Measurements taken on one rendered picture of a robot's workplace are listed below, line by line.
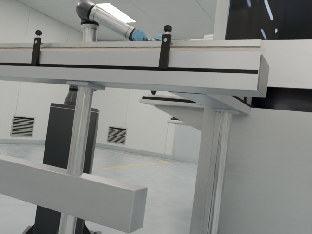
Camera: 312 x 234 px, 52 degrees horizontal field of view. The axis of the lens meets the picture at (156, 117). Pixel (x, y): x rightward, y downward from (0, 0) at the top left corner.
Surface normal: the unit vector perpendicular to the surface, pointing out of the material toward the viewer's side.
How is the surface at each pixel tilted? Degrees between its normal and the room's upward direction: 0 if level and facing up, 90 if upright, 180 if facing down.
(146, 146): 90
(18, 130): 90
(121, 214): 90
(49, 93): 90
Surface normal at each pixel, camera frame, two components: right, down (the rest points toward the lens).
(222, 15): -0.45, -0.08
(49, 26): 0.89, 0.10
